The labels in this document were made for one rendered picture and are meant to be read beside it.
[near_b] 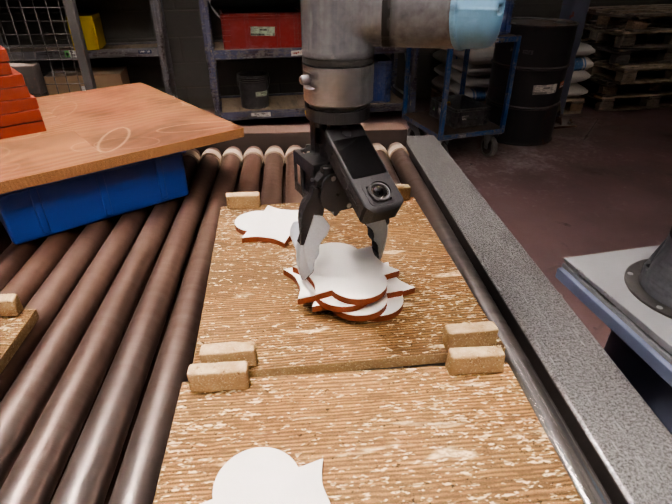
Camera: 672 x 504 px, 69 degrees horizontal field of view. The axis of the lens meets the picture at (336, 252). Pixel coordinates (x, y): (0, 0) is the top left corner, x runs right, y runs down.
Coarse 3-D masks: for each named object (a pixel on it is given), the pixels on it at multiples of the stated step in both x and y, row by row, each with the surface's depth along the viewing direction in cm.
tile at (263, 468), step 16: (256, 448) 43; (272, 448) 43; (240, 464) 42; (256, 464) 42; (272, 464) 42; (288, 464) 42; (320, 464) 42; (224, 480) 40; (240, 480) 40; (256, 480) 40; (272, 480) 40; (288, 480) 40; (304, 480) 40; (320, 480) 40; (224, 496) 39; (240, 496) 39; (256, 496) 39; (272, 496) 39; (288, 496) 39; (304, 496) 39; (320, 496) 39
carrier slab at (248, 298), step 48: (240, 240) 76; (336, 240) 76; (432, 240) 76; (240, 288) 65; (288, 288) 65; (432, 288) 65; (240, 336) 57; (288, 336) 57; (336, 336) 57; (384, 336) 57; (432, 336) 57
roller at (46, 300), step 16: (96, 224) 84; (112, 224) 88; (80, 240) 79; (96, 240) 81; (64, 256) 75; (80, 256) 76; (64, 272) 72; (80, 272) 74; (48, 288) 68; (64, 288) 70; (32, 304) 65; (48, 304) 66; (48, 320) 64; (32, 336) 61; (16, 352) 58; (32, 352) 60; (16, 368) 57; (0, 384) 54; (0, 400) 54
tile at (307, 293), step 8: (288, 272) 63; (296, 280) 62; (304, 280) 62; (304, 288) 60; (312, 288) 60; (304, 296) 59; (312, 296) 59; (320, 304) 58; (328, 304) 58; (336, 304) 57; (344, 304) 57
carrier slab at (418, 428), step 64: (256, 384) 51; (320, 384) 51; (384, 384) 51; (448, 384) 51; (512, 384) 51; (192, 448) 44; (320, 448) 44; (384, 448) 44; (448, 448) 44; (512, 448) 44
